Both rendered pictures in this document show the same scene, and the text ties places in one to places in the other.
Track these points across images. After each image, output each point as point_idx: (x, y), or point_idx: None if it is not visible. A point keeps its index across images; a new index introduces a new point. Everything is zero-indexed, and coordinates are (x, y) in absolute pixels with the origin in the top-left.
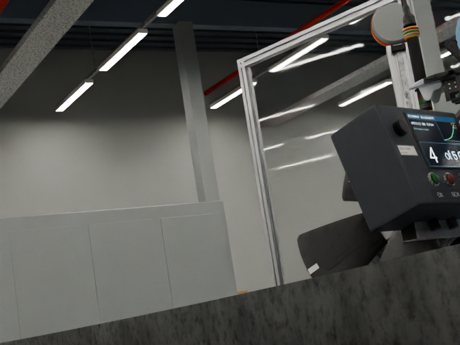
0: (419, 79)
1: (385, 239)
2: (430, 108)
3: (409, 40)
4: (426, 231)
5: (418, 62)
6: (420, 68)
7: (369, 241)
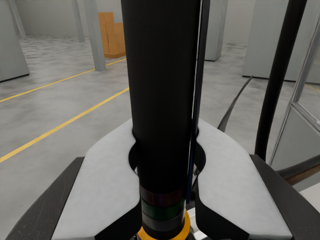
0: (132, 122)
1: None
2: (151, 231)
3: None
4: None
5: (126, 30)
6: (133, 70)
7: None
